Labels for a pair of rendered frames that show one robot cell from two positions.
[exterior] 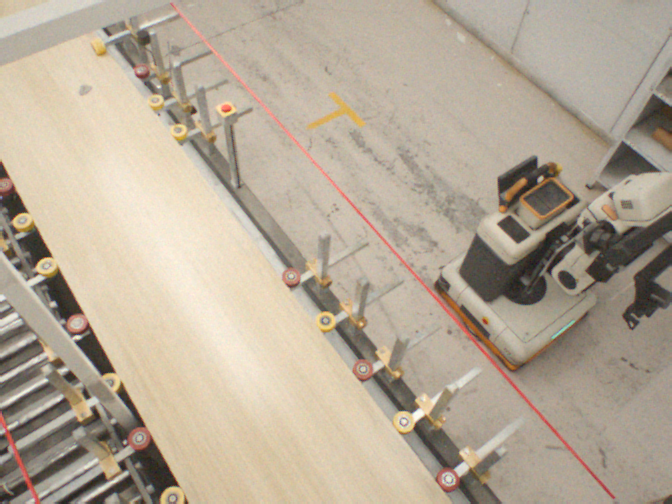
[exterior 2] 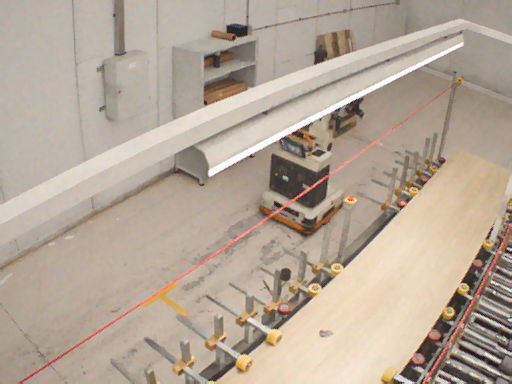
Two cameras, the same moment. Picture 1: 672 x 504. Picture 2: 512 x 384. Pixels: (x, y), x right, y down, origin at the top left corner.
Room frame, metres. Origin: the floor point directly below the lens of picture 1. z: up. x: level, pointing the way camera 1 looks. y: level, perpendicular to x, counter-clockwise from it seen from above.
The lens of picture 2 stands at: (3.04, 3.03, 3.02)
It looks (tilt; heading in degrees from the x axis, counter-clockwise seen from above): 33 degrees down; 258
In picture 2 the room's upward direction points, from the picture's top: 3 degrees clockwise
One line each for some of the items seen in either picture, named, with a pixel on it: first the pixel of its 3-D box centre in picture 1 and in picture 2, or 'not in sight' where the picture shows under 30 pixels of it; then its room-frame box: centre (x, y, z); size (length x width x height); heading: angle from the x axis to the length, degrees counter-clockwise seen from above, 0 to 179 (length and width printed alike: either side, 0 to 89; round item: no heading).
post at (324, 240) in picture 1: (322, 264); (390, 191); (1.28, 0.02, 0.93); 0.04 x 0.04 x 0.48; 39
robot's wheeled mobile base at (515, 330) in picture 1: (514, 292); (303, 199); (1.66, -1.07, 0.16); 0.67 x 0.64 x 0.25; 40
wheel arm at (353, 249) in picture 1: (328, 264); (379, 202); (1.35, 0.00, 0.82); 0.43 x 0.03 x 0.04; 129
